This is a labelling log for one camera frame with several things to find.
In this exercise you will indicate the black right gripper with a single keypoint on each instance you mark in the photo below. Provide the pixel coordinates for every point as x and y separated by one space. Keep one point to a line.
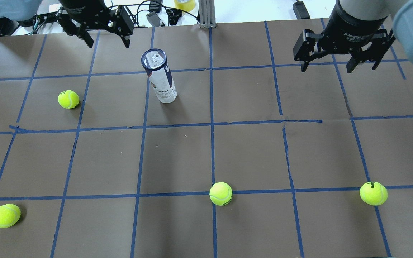
356 24

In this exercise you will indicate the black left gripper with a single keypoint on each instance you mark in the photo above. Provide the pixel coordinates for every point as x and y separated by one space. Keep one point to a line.
84 7

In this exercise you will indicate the Wilson tennis ball can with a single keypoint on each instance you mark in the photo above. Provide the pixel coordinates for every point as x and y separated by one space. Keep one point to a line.
155 63

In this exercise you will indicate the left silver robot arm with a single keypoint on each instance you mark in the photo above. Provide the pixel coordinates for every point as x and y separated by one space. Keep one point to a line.
21 10

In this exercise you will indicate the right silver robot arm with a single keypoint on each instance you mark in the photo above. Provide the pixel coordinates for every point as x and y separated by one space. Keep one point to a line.
398 14

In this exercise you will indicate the tennis ball under left gripper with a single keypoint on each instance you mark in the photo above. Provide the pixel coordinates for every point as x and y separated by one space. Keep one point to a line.
68 99

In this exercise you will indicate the far tennis ball near edge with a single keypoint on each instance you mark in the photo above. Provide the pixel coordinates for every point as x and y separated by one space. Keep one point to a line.
373 193

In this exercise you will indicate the tennis ball near base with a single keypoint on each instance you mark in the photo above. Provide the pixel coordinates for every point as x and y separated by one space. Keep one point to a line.
220 193

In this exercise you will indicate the centre tennis ball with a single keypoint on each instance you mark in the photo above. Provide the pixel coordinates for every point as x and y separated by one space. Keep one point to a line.
9 215

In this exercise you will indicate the yellow tape roll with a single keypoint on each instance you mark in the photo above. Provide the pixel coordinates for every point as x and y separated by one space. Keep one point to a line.
186 5

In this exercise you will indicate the grey adapter with cables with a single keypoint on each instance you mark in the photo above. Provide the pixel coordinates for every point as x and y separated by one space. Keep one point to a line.
154 20

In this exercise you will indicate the aluminium frame post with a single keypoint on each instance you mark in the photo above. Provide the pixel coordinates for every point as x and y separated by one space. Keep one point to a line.
206 13

